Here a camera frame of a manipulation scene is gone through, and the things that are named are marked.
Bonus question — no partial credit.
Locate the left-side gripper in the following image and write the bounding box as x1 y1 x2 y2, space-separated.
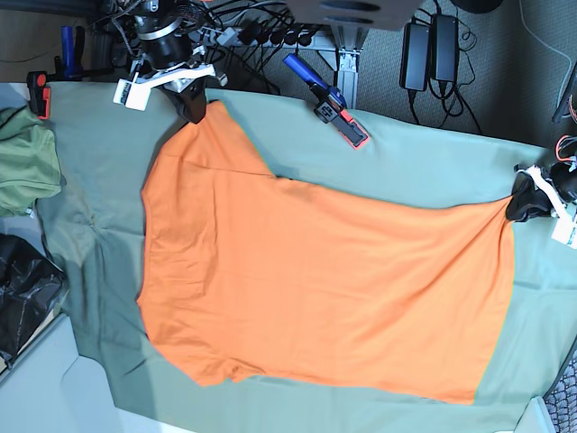
506 164 576 222

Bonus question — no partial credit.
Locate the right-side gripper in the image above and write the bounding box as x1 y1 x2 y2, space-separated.
134 63 228 124

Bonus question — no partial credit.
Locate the orange T-shirt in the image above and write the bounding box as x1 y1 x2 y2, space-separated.
137 102 515 404

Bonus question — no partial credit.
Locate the robot arm at left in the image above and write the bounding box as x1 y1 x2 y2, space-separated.
506 134 576 222

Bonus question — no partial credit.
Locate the robot arm at right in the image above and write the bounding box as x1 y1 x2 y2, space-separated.
111 1 227 124

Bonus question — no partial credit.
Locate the blue clamp at left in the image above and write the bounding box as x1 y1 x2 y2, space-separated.
26 26 115 120

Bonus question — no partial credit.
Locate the black power strip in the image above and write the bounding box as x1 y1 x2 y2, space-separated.
237 26 319 46

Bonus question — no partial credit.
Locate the blue orange bar clamp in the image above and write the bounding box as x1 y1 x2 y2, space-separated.
283 53 369 149

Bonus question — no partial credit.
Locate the olive green garment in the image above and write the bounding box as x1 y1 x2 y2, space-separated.
1 106 61 217

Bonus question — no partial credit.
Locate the black power adapter right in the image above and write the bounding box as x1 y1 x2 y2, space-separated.
431 14 459 82

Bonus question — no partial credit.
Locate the black power adapter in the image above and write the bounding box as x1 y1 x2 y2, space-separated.
399 23 430 91
431 14 459 82

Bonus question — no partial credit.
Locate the black power adapter left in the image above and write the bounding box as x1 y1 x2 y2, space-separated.
399 23 430 91

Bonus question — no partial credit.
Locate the grey patterned chair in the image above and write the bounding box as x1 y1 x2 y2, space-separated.
544 345 577 433

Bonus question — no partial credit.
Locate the black plastic bag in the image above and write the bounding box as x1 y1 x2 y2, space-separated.
1 235 65 368

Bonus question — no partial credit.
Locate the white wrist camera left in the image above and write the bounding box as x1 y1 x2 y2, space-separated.
551 217 577 250

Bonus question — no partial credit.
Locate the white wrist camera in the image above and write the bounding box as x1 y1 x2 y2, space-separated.
551 217 577 250
113 78 151 111

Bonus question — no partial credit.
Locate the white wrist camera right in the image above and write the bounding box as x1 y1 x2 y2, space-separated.
113 78 151 111

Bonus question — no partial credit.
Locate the aluminium frame post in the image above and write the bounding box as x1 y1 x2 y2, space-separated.
331 25 368 109

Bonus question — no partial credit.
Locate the white cable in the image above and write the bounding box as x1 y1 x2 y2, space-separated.
517 0 577 123

